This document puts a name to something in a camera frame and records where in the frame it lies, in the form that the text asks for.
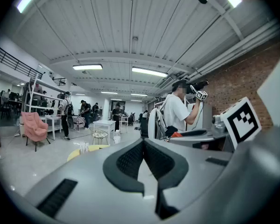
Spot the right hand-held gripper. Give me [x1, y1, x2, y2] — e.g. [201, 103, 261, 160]
[169, 97, 262, 153]

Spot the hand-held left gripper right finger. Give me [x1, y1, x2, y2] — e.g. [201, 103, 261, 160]
[144, 138, 234, 222]

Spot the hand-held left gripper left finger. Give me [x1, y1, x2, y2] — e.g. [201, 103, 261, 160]
[25, 138, 158, 224]

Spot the clear plastic water bottle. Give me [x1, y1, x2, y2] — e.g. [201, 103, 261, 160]
[113, 129, 121, 145]

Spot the round yellow wooden table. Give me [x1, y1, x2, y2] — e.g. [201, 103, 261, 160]
[67, 144, 110, 162]

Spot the white hard-shell backpack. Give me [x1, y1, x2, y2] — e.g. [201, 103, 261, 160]
[148, 107, 166, 140]

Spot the black office chair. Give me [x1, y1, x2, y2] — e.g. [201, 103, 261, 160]
[140, 118, 150, 139]

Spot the white square table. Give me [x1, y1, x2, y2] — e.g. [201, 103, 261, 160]
[93, 119, 117, 146]

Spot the checked cloth table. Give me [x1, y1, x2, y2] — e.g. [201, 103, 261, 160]
[72, 115, 86, 132]

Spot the dark hard-shell backpack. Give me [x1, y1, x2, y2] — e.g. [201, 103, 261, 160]
[66, 101, 75, 117]

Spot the white desk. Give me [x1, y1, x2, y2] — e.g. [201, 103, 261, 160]
[44, 115, 63, 141]

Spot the pink armchair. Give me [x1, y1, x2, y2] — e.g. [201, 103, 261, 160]
[21, 111, 51, 152]

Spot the black metal railing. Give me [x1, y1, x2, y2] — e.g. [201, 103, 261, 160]
[0, 42, 44, 79]

